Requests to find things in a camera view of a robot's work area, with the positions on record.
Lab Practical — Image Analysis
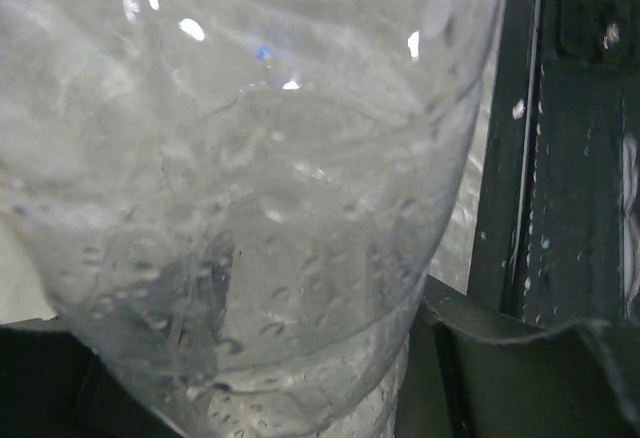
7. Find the clear plastic bottle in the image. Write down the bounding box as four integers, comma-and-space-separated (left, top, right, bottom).
1, 0, 501, 437

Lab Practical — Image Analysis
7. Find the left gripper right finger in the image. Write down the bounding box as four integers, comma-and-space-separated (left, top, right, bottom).
395, 278, 639, 437

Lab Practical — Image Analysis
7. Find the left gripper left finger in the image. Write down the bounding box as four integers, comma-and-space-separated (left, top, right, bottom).
1, 319, 178, 437

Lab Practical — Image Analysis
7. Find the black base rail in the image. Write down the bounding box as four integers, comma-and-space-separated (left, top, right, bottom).
467, 0, 639, 327

